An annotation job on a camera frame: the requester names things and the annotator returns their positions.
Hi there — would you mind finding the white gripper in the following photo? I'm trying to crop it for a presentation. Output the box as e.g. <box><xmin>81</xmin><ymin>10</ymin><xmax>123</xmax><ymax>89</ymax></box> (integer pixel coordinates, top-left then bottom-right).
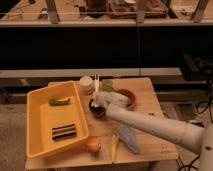
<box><xmin>93</xmin><ymin>91</ymin><xmax>129</xmax><ymax>108</ymax></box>

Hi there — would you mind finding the white dish brush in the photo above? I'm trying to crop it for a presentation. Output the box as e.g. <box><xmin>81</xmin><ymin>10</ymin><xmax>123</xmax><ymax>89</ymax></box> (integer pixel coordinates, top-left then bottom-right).
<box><xmin>91</xmin><ymin>74</ymin><xmax>99</xmax><ymax>107</ymax></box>

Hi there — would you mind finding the purple bowl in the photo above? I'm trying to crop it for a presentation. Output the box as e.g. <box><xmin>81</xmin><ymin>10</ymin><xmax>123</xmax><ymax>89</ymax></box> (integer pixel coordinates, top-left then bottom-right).
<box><xmin>89</xmin><ymin>100</ymin><xmax>106</xmax><ymax>118</ymax></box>

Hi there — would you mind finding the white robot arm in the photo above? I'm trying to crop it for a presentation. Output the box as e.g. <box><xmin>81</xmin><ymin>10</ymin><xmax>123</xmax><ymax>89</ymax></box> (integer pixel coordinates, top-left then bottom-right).
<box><xmin>93</xmin><ymin>91</ymin><xmax>213</xmax><ymax>171</ymax></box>

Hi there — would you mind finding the white cup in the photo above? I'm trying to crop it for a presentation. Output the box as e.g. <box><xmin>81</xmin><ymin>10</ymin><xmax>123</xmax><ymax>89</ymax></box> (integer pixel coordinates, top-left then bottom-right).
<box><xmin>79</xmin><ymin>76</ymin><xmax>94</xmax><ymax>95</ymax></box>

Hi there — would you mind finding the grey cloth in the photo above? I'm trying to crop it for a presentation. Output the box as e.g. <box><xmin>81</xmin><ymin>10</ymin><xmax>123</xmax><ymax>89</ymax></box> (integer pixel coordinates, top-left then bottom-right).
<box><xmin>116</xmin><ymin>124</ymin><xmax>140</xmax><ymax>154</ymax></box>

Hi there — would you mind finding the yellow banana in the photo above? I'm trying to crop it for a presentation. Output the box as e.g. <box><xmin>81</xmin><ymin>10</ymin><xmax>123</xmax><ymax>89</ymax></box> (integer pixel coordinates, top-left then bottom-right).
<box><xmin>111</xmin><ymin>134</ymin><xmax>119</xmax><ymax>163</ymax></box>

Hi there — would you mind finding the orange apple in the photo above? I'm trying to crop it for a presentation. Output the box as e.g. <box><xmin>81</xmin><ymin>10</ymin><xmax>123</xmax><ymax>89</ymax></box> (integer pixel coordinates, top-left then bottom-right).
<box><xmin>85</xmin><ymin>136</ymin><xmax>101</xmax><ymax>155</ymax></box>

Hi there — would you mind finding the striped black red sponge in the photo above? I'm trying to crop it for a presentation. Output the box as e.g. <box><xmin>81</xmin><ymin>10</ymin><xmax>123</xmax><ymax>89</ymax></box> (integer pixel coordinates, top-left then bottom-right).
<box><xmin>52</xmin><ymin>124</ymin><xmax>77</xmax><ymax>140</ymax></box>

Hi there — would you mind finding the yellow plastic tray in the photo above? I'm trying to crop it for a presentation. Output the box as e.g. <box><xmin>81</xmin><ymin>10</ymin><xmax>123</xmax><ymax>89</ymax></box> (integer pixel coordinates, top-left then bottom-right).
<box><xmin>26</xmin><ymin>81</ymin><xmax>89</xmax><ymax>158</ymax></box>

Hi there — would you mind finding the wooden table board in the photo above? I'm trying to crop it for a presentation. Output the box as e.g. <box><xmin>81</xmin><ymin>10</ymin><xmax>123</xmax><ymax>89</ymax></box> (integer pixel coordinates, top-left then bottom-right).
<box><xmin>26</xmin><ymin>78</ymin><xmax>177</xmax><ymax>170</ymax></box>

